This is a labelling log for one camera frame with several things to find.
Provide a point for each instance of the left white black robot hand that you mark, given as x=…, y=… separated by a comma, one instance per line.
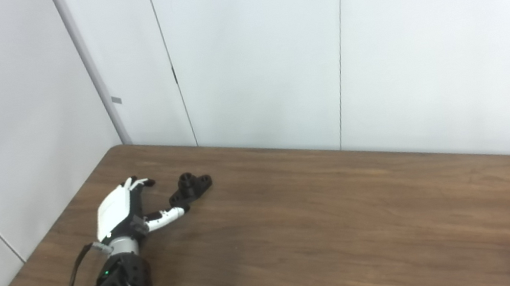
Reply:
x=113, y=210

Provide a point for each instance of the small grey wall label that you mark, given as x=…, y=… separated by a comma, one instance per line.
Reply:
x=116, y=100

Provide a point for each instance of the grey wall corner post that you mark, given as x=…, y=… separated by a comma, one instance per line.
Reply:
x=89, y=67

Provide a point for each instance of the black plastic holder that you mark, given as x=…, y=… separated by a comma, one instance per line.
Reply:
x=190, y=187

